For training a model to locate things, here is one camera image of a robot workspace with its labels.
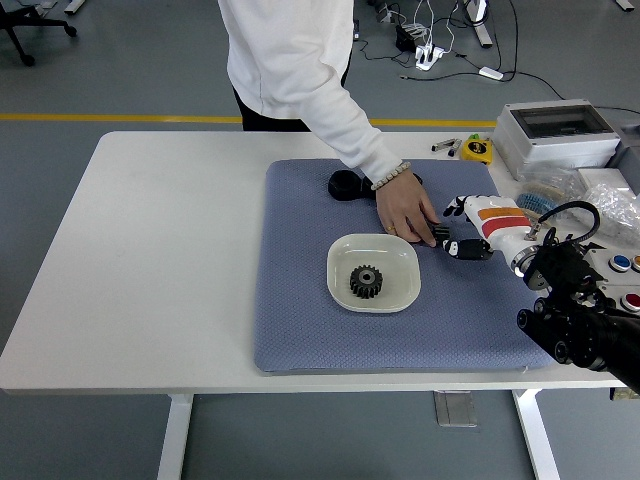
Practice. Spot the person's hand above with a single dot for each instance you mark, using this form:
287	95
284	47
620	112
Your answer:
402	205

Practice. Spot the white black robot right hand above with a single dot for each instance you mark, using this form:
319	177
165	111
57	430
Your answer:
500	225

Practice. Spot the small black gear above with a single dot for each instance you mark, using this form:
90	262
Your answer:
441	232

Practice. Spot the large black gear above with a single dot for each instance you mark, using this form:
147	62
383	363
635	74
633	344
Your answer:
361	287

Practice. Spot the white push-button control box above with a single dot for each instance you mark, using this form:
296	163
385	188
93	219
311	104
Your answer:
620	280

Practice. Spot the grey metal box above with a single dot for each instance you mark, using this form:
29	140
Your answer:
629	155

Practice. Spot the clear bag of blue resistors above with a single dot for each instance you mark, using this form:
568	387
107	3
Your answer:
535	200

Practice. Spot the white square plate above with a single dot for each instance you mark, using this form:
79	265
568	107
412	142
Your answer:
385	255

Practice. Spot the small silver black tool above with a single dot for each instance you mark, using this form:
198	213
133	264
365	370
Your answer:
440	145

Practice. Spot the small black marker pen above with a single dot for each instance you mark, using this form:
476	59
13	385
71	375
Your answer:
452	151

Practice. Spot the yellow tape measure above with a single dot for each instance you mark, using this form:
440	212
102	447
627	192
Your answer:
476	149

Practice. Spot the clear bag of screws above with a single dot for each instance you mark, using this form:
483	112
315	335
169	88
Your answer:
620	205

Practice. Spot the white power strip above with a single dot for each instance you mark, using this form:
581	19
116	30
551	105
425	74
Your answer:
429	57

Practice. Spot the white power adapter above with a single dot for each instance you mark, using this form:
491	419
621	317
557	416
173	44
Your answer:
491	73

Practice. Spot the blue-grey padded mat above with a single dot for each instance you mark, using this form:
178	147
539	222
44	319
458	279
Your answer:
300	325

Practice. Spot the black power adapter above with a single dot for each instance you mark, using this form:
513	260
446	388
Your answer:
405	39

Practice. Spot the black desk phone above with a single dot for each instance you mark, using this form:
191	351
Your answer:
357	30

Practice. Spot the person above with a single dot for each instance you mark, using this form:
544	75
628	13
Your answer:
290	60

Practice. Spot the grey metal floor plate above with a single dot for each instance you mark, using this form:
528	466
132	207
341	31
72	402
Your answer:
455	409

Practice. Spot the small grey white plug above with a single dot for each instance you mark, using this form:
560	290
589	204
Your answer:
385	14

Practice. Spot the white background desk leg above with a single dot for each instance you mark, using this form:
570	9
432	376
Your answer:
482	25
623	4
74	6

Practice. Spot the camouflage patterned object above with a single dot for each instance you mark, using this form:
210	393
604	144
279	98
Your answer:
622	395

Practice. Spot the white table leg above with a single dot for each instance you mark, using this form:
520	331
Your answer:
175	440
537	440

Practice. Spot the black office chair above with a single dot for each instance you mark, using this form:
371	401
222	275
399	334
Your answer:
10	20

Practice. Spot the grey electrical enclosure box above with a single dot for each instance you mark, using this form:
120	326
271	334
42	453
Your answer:
565	150

